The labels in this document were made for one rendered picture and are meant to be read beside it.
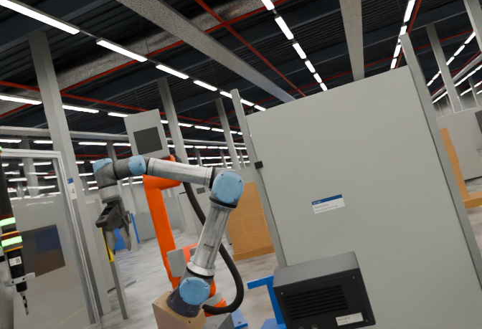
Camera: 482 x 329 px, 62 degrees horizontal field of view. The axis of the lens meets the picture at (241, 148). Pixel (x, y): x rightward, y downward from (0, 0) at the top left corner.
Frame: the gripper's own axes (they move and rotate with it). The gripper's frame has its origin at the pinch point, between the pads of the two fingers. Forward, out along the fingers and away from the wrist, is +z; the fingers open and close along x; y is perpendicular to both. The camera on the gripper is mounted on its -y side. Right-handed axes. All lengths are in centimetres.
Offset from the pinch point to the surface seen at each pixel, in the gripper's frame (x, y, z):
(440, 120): -434, 1105, -40
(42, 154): 70, 63, -60
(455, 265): -140, 128, 70
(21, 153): 71, 48, -60
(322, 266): -72, -17, 19
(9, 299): 11.0, -43.5, 2.2
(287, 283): -62, -21, 20
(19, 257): -2, -51, -9
